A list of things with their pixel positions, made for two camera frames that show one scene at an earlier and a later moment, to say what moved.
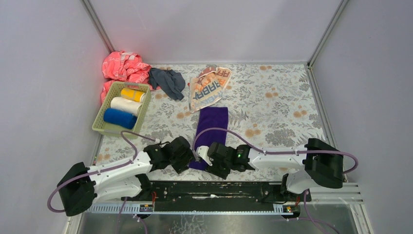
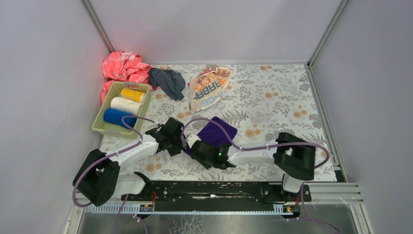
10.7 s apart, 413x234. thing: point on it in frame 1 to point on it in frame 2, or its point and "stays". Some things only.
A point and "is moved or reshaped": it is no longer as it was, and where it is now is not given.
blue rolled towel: [120, 118] stays
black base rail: [217, 196] stays
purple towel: [212, 127] is moved or reshaped
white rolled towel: [122, 104] stays
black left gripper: [184, 155] to [176, 146]
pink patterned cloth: [122, 67] stays
